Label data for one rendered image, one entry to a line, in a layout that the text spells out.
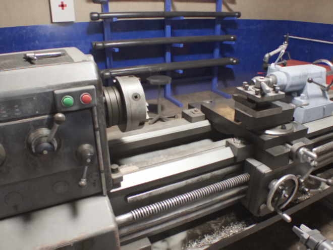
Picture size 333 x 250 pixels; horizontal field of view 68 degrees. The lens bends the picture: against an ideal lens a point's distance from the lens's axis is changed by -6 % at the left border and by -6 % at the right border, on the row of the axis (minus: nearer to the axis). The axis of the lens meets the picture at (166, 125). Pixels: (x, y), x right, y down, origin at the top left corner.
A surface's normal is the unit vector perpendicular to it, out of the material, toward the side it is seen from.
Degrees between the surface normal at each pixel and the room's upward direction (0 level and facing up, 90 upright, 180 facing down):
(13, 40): 90
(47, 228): 32
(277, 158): 90
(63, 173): 90
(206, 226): 0
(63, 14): 90
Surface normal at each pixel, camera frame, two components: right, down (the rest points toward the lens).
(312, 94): 0.40, -0.04
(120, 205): 0.44, 0.36
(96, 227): 0.23, -0.58
